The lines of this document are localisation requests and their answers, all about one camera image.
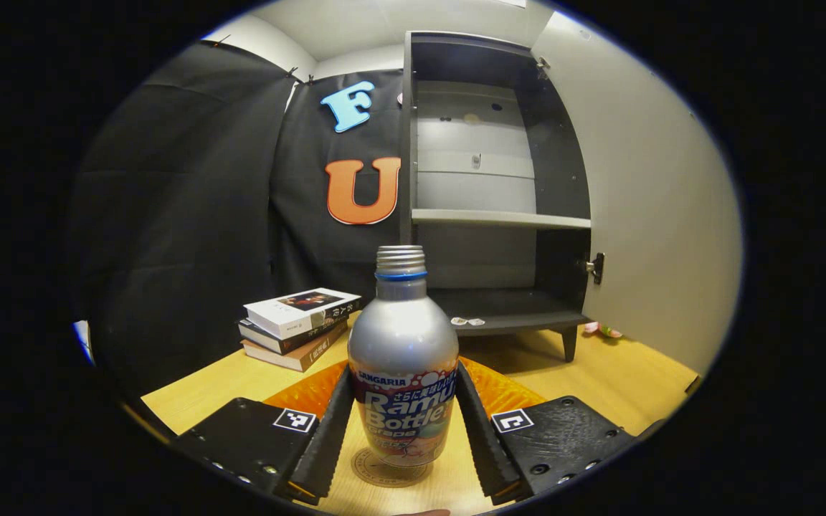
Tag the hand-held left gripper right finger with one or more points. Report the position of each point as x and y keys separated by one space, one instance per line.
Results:
x=485 y=444

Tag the round cork coaster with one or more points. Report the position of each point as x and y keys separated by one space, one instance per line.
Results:
x=384 y=476

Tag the white book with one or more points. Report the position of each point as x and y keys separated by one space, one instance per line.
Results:
x=298 y=308

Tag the brown book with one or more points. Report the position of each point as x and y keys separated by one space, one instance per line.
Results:
x=291 y=358

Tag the silver bottle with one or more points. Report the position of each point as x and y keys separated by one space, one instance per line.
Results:
x=402 y=337

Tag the green pink plush toy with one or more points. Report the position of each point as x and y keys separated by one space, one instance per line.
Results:
x=603 y=330

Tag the black book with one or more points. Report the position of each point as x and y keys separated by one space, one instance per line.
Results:
x=291 y=342

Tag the beige cabinet door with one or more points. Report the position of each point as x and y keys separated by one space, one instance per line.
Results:
x=657 y=215

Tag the black backdrop cloth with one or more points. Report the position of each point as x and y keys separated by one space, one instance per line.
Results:
x=169 y=215

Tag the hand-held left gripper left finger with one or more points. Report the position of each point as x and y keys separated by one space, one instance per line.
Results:
x=327 y=444

